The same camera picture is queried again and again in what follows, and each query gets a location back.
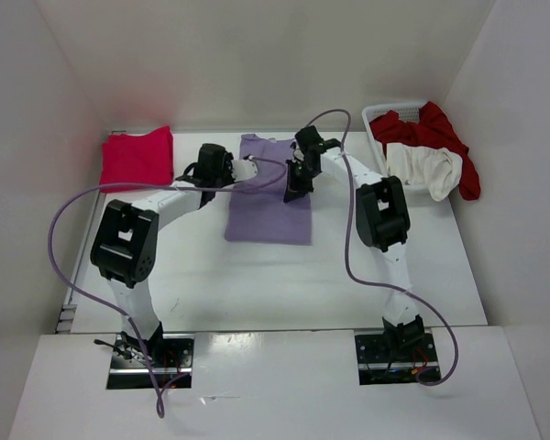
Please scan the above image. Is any lavender t shirt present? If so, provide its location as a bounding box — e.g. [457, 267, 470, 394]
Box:
[225, 134, 313, 246]

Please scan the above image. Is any pink t shirt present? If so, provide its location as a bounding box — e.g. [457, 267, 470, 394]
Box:
[99, 126, 174, 185]

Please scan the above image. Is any cream white t shirt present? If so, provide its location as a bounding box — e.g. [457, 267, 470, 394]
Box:
[386, 142, 463, 202]

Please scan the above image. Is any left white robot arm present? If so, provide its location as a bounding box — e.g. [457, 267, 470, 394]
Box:
[90, 144, 243, 367]

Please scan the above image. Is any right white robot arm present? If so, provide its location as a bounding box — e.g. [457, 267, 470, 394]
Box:
[283, 126, 424, 364]

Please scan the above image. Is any white plastic laundry basket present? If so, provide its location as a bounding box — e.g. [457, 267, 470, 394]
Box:
[361, 102, 435, 196]

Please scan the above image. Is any dark red t shirt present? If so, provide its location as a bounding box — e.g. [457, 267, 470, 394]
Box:
[368, 102, 481, 201]

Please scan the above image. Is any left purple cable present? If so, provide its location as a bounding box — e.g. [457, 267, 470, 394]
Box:
[48, 156, 290, 419]

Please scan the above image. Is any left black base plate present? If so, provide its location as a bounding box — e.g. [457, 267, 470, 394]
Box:
[106, 334, 194, 391]

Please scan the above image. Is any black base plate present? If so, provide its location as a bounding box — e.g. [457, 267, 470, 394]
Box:
[106, 334, 194, 391]
[354, 331, 442, 386]

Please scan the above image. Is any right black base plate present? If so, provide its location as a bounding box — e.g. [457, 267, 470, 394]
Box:
[354, 331, 442, 386]

